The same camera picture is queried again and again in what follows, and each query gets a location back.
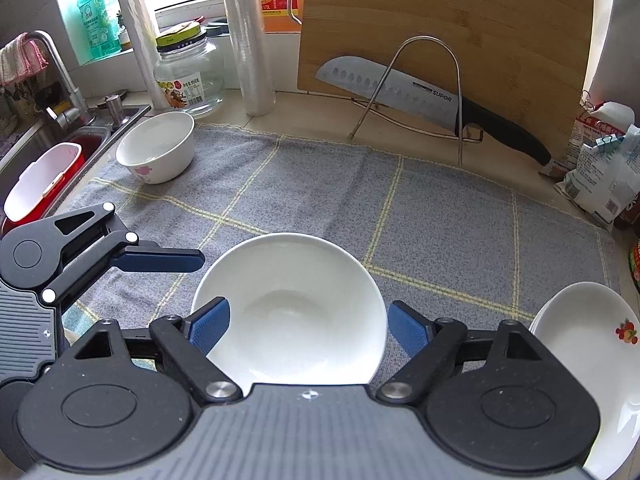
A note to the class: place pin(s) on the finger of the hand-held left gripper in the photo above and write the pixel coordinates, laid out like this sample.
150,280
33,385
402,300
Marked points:
165,261

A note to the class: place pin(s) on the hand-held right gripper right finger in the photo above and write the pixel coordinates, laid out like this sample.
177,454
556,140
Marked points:
407,325

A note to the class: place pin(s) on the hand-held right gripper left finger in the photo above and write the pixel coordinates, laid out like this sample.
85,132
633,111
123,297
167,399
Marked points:
212,325

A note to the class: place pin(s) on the white bowl pink flower print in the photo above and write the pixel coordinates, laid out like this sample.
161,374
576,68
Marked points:
295,310
155,145

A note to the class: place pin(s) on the white plate fruit print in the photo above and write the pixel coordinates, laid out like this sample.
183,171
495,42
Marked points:
585,360

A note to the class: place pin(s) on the red plastic basin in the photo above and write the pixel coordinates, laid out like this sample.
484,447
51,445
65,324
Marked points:
75,165

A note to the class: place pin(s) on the grey teal checked dish towel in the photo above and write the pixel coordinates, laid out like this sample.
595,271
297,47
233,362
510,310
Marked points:
350,200

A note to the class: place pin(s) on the stainless steel sink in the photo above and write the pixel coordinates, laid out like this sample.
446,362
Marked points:
137,112

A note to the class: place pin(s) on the metal sink knob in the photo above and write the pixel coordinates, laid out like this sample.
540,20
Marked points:
114,105

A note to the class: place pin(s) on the glass jar yellow lid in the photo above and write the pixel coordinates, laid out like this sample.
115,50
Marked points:
187,75

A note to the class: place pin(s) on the chrome faucet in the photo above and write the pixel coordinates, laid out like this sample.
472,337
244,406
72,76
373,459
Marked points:
67,80

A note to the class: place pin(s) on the small potted plant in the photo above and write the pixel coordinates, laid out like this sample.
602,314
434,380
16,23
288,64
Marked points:
123,35

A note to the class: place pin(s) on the white blue food packet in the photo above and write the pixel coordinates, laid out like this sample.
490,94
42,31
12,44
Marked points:
605,190

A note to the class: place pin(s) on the tall clear plastic wrap roll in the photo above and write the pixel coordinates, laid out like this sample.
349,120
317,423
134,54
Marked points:
247,35

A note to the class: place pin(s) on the pink dishcloth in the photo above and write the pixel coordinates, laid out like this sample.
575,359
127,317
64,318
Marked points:
20,60

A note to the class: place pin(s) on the green detergent bottle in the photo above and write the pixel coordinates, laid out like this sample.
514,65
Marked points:
97,15

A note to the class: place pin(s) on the red white food packet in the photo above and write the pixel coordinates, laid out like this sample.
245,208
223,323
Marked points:
580,130

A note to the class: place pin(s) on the blue binder clip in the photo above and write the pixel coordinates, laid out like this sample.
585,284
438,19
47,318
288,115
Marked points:
607,142

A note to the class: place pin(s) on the wooden cutting board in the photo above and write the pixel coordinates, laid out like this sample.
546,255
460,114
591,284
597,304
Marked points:
450,10

